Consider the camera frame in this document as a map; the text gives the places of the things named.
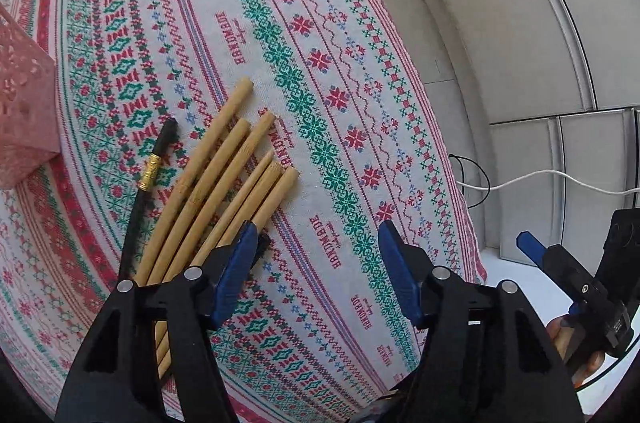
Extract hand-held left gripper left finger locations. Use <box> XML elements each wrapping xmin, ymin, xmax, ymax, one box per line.
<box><xmin>55</xmin><ymin>221</ymin><xmax>259</xmax><ymax>423</ymax></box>

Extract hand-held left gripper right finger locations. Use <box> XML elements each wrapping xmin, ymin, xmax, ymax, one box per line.
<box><xmin>377</xmin><ymin>219</ymin><xmax>585</xmax><ymax>423</ymax></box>

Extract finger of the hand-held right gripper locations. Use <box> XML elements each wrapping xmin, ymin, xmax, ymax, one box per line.
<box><xmin>516</xmin><ymin>230</ymin><xmax>632</xmax><ymax>356</ymax></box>

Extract bundle of bamboo chopsticks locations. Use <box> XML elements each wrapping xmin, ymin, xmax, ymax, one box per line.
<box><xmin>132</xmin><ymin>77</ymin><xmax>301</xmax><ymax>379</ymax></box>

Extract pink perforated utensil holder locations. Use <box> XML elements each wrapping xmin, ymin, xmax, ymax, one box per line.
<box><xmin>0</xmin><ymin>6</ymin><xmax>61</xmax><ymax>191</ymax></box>

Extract person's right hand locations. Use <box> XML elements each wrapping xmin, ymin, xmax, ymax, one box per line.
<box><xmin>546</xmin><ymin>315</ymin><xmax>609</xmax><ymax>387</ymax></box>

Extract white kitchen base cabinets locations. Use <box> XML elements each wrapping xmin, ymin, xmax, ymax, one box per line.
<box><xmin>489</xmin><ymin>107</ymin><xmax>640</xmax><ymax>264</ymax></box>

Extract black chopstick with gold band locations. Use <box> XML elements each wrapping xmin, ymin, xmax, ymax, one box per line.
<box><xmin>117</xmin><ymin>118</ymin><xmax>180</xmax><ymax>281</ymax></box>

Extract patterned embroidered tablecloth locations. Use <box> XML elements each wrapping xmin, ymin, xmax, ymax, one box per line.
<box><xmin>0</xmin><ymin>0</ymin><xmax>488</xmax><ymax>423</ymax></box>

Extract white cable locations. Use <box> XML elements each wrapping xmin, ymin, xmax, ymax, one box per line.
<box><xmin>457</xmin><ymin>170</ymin><xmax>640</xmax><ymax>197</ymax></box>

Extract black cable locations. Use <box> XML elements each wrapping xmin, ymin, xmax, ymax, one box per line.
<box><xmin>448</xmin><ymin>154</ymin><xmax>493</xmax><ymax>207</ymax></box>

